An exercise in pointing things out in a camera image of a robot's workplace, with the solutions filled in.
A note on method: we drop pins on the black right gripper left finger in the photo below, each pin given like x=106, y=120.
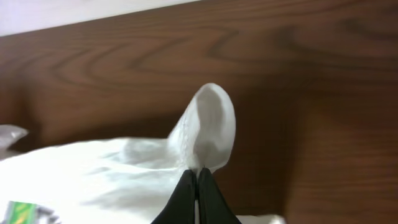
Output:
x=180, y=209

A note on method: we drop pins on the white printed t-shirt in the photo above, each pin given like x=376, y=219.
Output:
x=120, y=180

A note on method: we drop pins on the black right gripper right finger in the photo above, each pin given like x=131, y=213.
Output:
x=212, y=206

